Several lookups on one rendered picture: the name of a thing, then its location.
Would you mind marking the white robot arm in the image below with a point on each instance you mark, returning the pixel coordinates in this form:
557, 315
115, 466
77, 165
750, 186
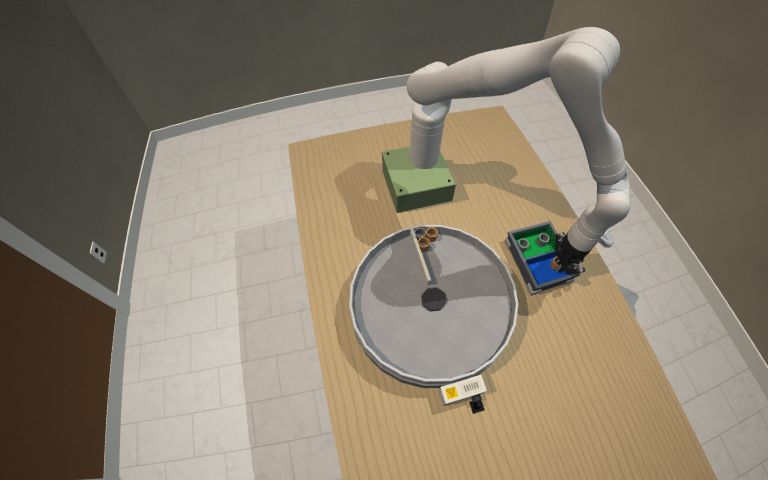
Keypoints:
585, 59

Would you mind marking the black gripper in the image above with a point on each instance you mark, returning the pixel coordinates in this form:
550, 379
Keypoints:
565, 262

